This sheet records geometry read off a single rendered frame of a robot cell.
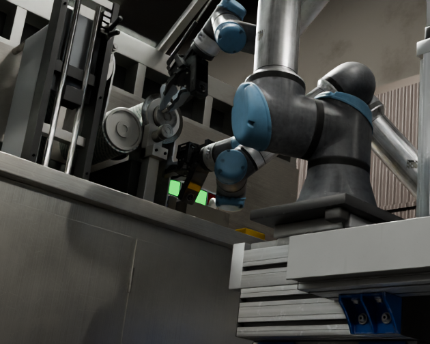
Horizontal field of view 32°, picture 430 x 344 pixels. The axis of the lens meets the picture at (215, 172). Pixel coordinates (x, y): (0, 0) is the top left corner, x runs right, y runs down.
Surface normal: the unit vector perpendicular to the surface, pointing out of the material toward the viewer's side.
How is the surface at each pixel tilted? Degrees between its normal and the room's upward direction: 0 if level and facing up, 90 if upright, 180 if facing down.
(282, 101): 83
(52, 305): 90
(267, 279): 90
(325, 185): 72
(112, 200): 90
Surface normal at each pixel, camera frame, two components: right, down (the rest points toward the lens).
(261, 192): 0.65, -0.18
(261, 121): 0.15, 0.18
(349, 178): 0.24, -0.57
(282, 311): -0.73, -0.30
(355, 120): 0.31, -0.28
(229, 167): -0.04, -0.33
